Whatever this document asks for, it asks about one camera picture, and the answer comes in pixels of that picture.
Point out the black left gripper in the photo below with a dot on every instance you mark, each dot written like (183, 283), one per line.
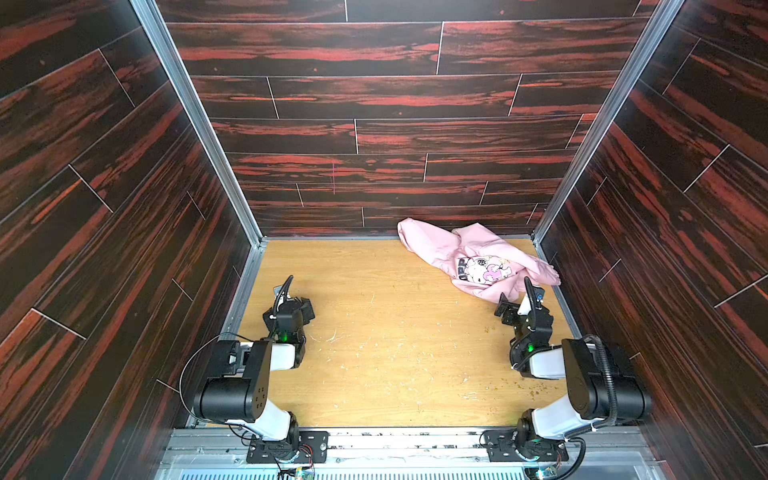
(287, 310)

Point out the pink zip-up jacket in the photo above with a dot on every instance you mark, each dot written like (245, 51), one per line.
(479, 262)

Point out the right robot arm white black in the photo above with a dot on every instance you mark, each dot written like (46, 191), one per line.
(602, 388)

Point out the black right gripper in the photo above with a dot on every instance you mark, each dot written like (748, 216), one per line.
(531, 318)

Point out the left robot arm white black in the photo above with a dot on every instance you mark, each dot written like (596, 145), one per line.
(233, 390)

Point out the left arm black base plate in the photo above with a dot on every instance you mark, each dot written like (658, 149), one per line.
(299, 447)

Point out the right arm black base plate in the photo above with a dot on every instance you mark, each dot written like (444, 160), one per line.
(510, 446)

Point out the aluminium front rail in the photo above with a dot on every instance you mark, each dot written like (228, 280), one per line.
(402, 453)

